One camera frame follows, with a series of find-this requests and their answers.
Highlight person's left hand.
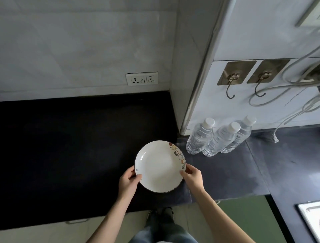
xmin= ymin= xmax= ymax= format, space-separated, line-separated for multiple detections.
xmin=117 ymin=166 xmax=143 ymax=201

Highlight person's right hand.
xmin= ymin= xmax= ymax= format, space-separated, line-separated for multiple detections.
xmin=179 ymin=164 xmax=206 ymax=195

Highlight white plate colourful square print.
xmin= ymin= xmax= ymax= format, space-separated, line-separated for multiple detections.
xmin=134 ymin=140 xmax=187 ymax=194

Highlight light green kitchen cabinet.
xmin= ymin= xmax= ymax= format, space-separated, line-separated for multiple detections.
xmin=0 ymin=195 xmax=288 ymax=243

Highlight person's left forearm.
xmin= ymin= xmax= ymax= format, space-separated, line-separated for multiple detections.
xmin=86 ymin=194 xmax=135 ymax=243

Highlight person's right forearm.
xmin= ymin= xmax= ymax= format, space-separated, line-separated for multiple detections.
xmin=192 ymin=189 xmax=257 ymax=243

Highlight person's left shoe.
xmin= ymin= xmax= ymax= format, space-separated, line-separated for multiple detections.
xmin=146 ymin=210 xmax=158 ymax=223

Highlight person's blue jeans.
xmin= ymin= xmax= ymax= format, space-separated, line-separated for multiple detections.
xmin=129 ymin=208 xmax=198 ymax=243

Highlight stainless steel sink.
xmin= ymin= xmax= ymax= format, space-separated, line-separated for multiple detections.
xmin=295 ymin=200 xmax=320 ymax=243

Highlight metal cabinet door handle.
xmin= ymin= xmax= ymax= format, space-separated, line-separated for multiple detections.
xmin=64 ymin=218 xmax=90 ymax=224

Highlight white wall power socket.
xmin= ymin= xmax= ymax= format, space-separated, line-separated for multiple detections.
xmin=125 ymin=72 xmax=159 ymax=86

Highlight metal wall corner trim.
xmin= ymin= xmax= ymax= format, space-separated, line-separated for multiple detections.
xmin=180 ymin=0 xmax=237 ymax=136

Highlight adhesive metal wall hook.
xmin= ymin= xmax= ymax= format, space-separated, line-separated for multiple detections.
xmin=217 ymin=60 xmax=257 ymax=99
xmin=247 ymin=59 xmax=291 ymax=97

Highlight white cable with plug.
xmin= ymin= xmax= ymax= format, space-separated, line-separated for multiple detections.
xmin=272 ymin=94 xmax=320 ymax=144

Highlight grey power cable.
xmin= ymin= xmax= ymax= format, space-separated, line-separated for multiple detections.
xmin=248 ymin=45 xmax=320 ymax=107

